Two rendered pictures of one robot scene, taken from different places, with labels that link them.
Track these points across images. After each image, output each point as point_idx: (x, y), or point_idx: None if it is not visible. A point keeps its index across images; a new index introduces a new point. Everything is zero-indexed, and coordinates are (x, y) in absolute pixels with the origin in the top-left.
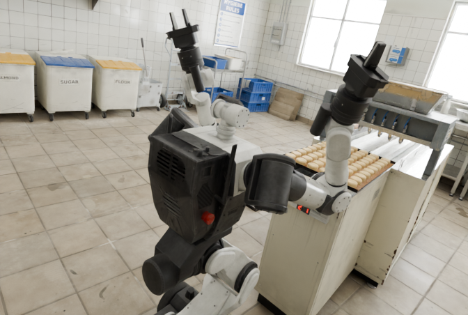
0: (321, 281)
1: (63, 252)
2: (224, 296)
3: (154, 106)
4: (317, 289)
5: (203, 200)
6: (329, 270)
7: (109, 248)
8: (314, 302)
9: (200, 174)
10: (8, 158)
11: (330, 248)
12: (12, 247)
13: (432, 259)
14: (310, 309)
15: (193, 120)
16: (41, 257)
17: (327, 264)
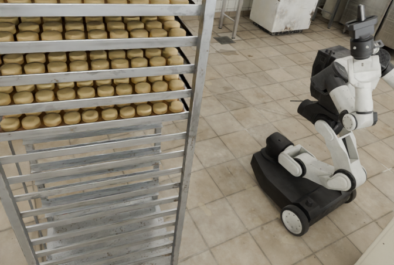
0: (370, 248)
1: (366, 148)
2: (327, 172)
3: None
4: (365, 252)
5: (317, 72)
6: (386, 260)
7: (381, 169)
8: (360, 262)
9: (319, 57)
10: None
11: (387, 224)
12: (359, 129)
13: None
14: (355, 264)
15: (387, 63)
16: (357, 140)
17: (380, 239)
